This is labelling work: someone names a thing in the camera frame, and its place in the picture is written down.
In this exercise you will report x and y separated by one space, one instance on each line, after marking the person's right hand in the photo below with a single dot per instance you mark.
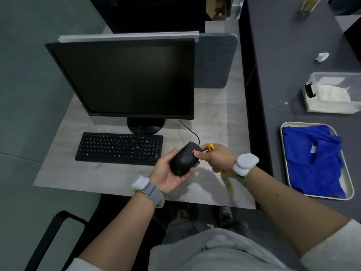
222 160

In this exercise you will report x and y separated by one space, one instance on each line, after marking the person's left hand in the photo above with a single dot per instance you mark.
162 177

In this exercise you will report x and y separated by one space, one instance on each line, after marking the person's right thumb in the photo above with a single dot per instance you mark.
201 155

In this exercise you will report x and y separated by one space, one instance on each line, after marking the person's left thumb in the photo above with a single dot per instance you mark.
172 156

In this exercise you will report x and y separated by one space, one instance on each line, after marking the black computer mouse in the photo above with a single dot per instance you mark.
183 160

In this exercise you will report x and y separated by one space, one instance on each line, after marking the person's left forearm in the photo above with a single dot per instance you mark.
118 228

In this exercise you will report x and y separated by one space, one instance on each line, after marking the person's right forearm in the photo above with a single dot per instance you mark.
293 208

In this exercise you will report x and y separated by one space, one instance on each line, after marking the black round monitor stand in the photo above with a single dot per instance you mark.
145 126

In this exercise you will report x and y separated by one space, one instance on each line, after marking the grey left wristband with white tracker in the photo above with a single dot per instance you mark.
152 194

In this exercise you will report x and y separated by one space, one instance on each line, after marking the grey wristband with white tracker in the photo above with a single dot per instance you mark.
152 194
246 163

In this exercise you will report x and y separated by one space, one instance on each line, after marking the grey right wristband with white tracker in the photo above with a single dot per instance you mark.
246 163

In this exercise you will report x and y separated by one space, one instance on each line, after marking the black computer keyboard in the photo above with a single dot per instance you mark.
118 148

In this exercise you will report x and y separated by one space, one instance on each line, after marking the person's left shoe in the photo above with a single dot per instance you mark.
182 215

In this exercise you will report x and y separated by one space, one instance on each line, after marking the person's shoe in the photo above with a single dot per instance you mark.
182 215
226 215

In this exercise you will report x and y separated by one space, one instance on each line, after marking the person's right shoe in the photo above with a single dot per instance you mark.
226 215

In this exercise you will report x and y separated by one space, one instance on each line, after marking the grey trousers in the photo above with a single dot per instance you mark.
183 231

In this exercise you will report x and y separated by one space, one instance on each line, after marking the black computer monitor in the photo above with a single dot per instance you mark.
121 78

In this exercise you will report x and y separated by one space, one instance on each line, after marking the blue-grey desk divider panel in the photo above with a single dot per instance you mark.
214 62

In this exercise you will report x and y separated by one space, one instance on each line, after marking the grey sweatshirt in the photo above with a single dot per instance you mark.
225 259

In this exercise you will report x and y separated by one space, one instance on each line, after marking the blue microfibre cloth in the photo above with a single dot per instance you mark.
313 169

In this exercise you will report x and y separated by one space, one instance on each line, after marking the black clip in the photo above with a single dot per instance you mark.
309 89

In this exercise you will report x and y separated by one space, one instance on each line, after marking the white flat board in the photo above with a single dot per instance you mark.
127 36

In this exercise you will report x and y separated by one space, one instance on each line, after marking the clear plastic container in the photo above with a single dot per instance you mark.
332 105

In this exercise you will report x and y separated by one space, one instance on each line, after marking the black chair armrest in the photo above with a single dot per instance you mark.
53 231

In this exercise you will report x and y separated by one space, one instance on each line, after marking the black partition panel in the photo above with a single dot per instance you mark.
149 14

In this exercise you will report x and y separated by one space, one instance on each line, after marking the white cloth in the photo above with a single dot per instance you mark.
334 93

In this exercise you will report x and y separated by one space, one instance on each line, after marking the brown cardboard box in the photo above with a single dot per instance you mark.
214 8

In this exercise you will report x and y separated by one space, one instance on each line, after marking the cream rectangular tray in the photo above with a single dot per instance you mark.
349 191

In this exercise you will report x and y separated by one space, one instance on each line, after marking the crumpled white tissue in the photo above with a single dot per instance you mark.
322 57

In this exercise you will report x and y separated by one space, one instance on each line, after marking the clear bottle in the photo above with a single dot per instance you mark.
308 5

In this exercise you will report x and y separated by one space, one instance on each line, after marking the black box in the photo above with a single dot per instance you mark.
354 42

